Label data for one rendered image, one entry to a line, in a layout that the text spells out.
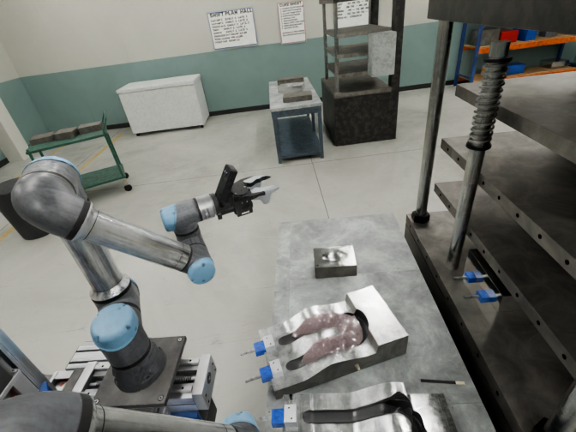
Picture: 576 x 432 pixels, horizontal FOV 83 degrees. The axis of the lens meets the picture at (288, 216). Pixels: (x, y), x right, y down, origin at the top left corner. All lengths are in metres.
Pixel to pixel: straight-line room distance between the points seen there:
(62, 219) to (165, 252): 0.24
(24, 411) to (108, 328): 0.56
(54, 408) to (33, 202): 0.46
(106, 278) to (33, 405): 0.62
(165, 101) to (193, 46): 1.34
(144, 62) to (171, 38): 0.78
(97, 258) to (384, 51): 4.32
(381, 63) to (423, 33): 3.53
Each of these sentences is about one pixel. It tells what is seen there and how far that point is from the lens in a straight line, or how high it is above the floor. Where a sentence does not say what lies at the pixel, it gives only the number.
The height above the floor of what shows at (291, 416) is 0.92.
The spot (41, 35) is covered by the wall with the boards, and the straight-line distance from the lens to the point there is 8.81.
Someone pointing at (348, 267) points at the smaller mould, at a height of 0.86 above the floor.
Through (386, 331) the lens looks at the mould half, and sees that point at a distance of 1.28.
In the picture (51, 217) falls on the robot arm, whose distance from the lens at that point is 0.83.
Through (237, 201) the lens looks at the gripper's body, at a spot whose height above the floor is 1.44.
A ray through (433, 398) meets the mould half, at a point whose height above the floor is 0.86.
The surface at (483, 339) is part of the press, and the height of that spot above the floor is 0.78.
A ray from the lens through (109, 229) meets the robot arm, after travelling 0.84.
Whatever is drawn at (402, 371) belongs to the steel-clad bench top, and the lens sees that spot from 1.33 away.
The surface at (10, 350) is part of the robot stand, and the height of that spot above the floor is 1.35.
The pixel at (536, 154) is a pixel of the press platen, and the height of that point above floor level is 1.29.
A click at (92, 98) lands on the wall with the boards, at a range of 8.67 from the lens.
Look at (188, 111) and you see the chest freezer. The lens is 7.14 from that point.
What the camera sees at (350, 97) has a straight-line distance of 5.04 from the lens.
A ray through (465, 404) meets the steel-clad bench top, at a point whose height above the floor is 0.80.
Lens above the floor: 1.92
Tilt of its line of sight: 33 degrees down
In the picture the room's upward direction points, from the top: 8 degrees counter-clockwise
